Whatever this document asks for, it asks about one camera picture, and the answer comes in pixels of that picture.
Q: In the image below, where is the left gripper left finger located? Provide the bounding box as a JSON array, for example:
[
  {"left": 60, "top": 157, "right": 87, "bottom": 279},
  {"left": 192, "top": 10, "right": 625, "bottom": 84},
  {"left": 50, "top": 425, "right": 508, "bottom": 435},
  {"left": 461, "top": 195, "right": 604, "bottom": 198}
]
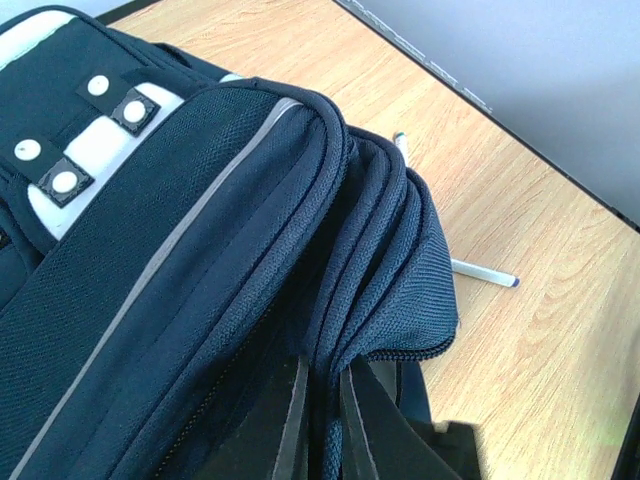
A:
[{"left": 199, "top": 357, "right": 309, "bottom": 479}]

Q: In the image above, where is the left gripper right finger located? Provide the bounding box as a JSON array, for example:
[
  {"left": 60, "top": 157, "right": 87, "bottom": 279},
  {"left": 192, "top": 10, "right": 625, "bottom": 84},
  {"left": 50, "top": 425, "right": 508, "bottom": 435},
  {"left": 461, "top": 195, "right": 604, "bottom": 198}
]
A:
[{"left": 340, "top": 357, "right": 480, "bottom": 479}]

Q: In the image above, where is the navy blue student backpack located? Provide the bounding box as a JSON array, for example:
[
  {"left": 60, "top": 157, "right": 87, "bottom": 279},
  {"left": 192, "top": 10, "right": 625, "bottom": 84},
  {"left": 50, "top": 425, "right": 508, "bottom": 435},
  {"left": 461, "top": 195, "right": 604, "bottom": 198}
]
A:
[{"left": 1, "top": 7, "right": 458, "bottom": 479}]

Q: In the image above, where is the purple capped marker pen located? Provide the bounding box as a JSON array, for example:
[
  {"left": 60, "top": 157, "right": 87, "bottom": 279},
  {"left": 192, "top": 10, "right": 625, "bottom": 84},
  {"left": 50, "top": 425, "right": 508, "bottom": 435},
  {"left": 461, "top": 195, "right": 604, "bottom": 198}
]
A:
[{"left": 451, "top": 259, "right": 520, "bottom": 288}]

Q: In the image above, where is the green capped marker pen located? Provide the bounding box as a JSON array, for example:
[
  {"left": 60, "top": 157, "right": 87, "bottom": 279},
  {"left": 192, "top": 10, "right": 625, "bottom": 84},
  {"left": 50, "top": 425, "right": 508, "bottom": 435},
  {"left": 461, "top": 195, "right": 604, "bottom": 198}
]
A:
[{"left": 393, "top": 131, "right": 410, "bottom": 166}]

